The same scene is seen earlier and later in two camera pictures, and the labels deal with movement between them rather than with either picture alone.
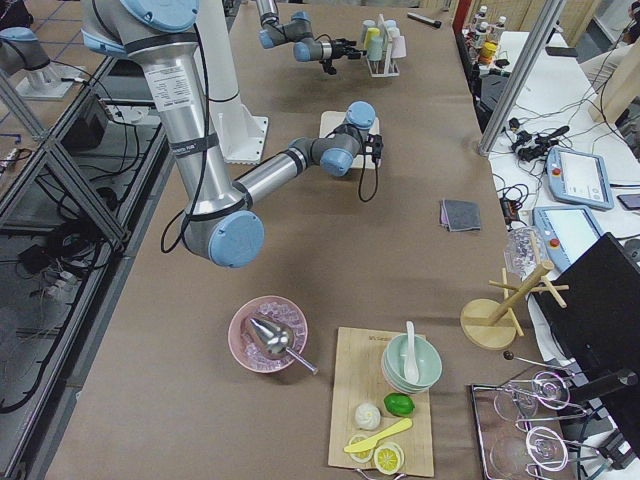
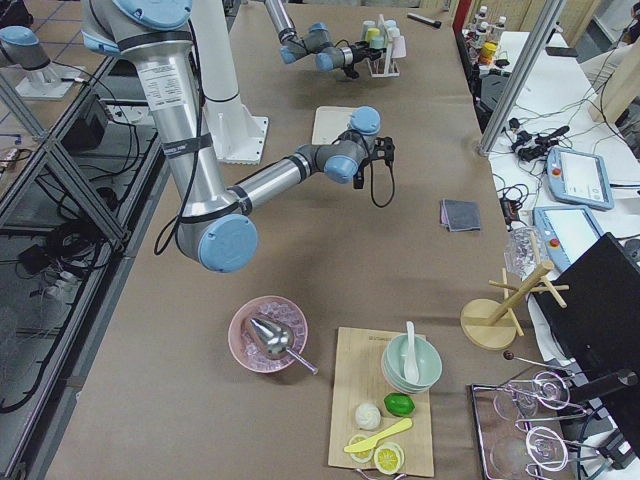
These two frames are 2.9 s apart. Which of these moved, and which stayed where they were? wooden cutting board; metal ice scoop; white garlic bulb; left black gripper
Moved: left black gripper
Stayed: white garlic bulb; wooden cutting board; metal ice scoop
